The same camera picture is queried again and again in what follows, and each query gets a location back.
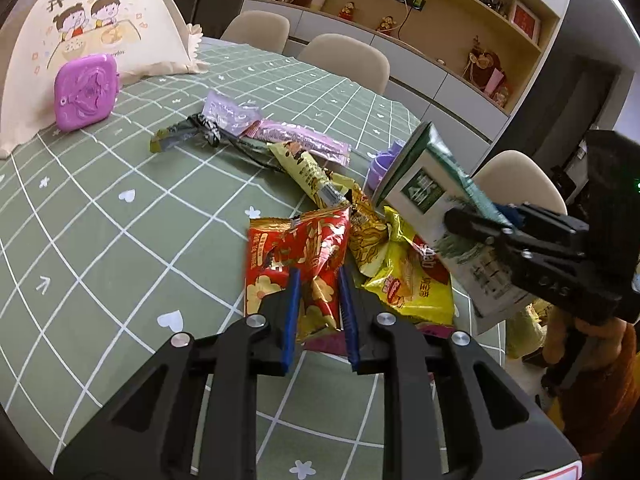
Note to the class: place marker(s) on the yellow chip bag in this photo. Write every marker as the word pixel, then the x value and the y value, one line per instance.
pixel 415 285

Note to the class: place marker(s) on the green and white packet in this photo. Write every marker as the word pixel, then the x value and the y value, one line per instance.
pixel 425 195

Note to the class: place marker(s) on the pink long wrapper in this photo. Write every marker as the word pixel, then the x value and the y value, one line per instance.
pixel 300 141

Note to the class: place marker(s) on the beige dining chair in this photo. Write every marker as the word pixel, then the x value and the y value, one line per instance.
pixel 257 30
pixel 345 60
pixel 520 180

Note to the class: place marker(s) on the wooden shelf unit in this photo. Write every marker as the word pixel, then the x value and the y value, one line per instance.
pixel 430 15

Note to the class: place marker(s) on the green checked tablecloth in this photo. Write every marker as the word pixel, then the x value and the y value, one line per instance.
pixel 125 260

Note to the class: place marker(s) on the yellow noodle snack bag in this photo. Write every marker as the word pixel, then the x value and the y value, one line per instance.
pixel 305 170

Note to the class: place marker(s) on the dark green wrapper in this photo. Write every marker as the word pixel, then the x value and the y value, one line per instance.
pixel 172 137

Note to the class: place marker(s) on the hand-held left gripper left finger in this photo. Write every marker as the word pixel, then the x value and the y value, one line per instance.
pixel 292 310

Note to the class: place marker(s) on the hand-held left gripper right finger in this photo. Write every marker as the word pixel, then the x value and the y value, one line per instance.
pixel 347 310

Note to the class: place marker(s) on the light purple wrapper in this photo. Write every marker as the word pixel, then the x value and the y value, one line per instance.
pixel 230 112

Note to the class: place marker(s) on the white printed food cover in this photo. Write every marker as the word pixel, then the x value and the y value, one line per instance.
pixel 150 45

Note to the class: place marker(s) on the purple square box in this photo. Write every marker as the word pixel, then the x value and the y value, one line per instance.
pixel 85 92

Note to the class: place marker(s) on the pink wrapped bouquet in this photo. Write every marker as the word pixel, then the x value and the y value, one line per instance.
pixel 487 70

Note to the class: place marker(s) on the person's right forearm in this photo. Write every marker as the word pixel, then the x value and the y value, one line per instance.
pixel 610 395

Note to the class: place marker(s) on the purple plastic toy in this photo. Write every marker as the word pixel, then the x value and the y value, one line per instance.
pixel 381 167

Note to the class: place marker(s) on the magenta wrapper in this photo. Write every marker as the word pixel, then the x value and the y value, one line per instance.
pixel 325 344

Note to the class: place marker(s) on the black striped wrapper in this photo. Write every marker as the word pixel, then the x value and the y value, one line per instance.
pixel 207 127

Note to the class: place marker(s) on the person's right hand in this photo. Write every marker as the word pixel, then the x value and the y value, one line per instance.
pixel 557 332

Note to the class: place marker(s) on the grey lower cabinet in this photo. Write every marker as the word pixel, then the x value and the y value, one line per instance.
pixel 425 75

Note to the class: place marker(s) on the red snack bag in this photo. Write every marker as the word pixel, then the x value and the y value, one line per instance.
pixel 280 260

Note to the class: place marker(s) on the small red doll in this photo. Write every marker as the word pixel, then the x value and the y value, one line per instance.
pixel 385 25
pixel 347 10

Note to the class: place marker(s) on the red framed picture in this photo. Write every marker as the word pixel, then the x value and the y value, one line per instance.
pixel 525 20

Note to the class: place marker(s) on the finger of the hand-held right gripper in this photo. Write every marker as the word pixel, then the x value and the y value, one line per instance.
pixel 510 213
pixel 475 225

